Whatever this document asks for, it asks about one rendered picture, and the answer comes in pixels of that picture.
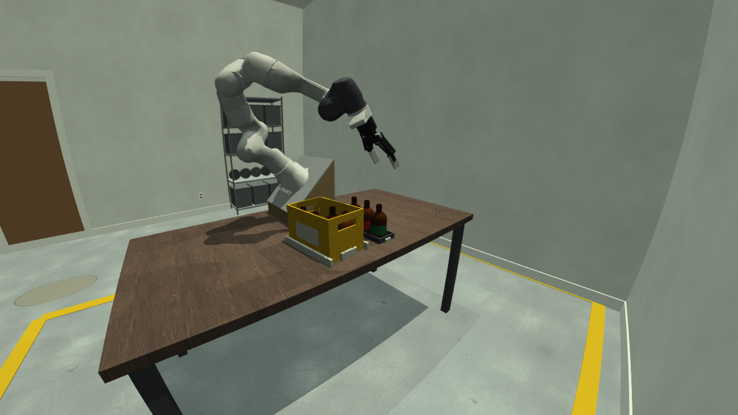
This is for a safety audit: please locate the brown bottle with green label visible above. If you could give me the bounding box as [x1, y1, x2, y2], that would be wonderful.
[370, 203, 387, 238]

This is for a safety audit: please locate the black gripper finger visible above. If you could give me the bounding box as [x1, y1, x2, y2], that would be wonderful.
[361, 136, 380, 164]
[369, 132, 400, 169]

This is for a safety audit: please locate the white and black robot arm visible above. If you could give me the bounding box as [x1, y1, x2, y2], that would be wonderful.
[214, 52, 372, 196]

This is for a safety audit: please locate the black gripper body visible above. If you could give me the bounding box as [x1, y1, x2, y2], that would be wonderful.
[357, 116, 379, 142]

